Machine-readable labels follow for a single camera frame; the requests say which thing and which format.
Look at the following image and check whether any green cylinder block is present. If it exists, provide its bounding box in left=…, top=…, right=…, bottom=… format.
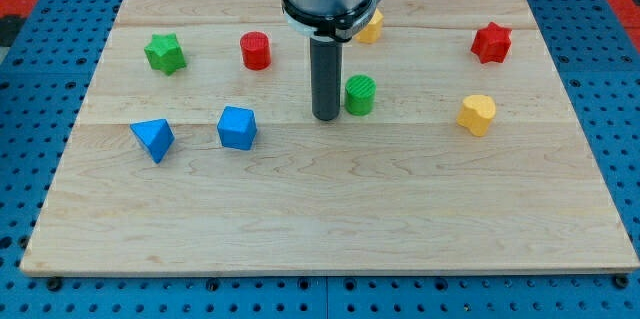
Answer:
left=344, top=75, right=377, bottom=116

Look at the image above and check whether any green star block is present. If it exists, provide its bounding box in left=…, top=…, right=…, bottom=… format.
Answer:
left=144, top=33, right=186, bottom=76

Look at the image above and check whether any red star block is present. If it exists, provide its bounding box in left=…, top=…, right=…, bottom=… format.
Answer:
left=471, top=22, right=512, bottom=64

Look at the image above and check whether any yellow pentagon block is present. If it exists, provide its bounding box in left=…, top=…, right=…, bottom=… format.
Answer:
left=355, top=9, right=384, bottom=44

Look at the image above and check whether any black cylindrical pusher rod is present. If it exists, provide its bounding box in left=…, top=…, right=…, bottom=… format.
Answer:
left=309, top=39, right=342, bottom=121

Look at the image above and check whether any wooden board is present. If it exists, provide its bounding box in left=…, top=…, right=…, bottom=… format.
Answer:
left=21, top=0, right=639, bottom=277

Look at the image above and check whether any yellow heart block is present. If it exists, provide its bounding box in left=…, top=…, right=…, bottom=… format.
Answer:
left=456, top=94, right=497, bottom=137

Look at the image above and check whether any blue triangular prism block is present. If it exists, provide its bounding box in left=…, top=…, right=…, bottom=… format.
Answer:
left=130, top=118, right=175, bottom=164

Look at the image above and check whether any blue cube block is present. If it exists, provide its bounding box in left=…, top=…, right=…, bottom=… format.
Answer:
left=217, top=106, right=257, bottom=151

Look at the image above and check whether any red cylinder block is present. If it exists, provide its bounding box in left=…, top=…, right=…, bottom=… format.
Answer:
left=239, top=31, right=271, bottom=70

